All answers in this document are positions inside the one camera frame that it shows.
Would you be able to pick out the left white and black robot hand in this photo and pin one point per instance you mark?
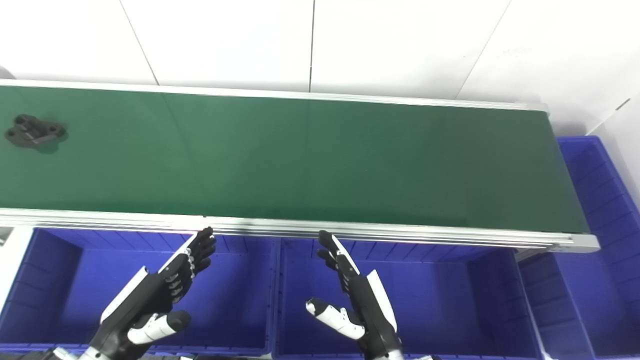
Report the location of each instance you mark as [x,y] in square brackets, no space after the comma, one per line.
[150,295]

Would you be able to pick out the green conveyor belt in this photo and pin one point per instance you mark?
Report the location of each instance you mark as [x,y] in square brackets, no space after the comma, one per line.
[350,235]
[310,160]

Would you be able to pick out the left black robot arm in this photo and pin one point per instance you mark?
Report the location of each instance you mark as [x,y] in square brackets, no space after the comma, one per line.
[70,354]

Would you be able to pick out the blue plastic bin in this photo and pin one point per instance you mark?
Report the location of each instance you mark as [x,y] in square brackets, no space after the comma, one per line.
[605,250]
[220,300]
[440,305]

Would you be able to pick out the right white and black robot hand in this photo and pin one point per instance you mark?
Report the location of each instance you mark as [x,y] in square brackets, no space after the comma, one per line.
[367,305]

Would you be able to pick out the grey conveyor end cover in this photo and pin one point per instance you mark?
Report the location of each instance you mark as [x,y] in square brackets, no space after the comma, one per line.
[5,73]

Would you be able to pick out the black flanged metal part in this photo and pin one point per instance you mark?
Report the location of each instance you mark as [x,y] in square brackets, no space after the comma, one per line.
[34,131]

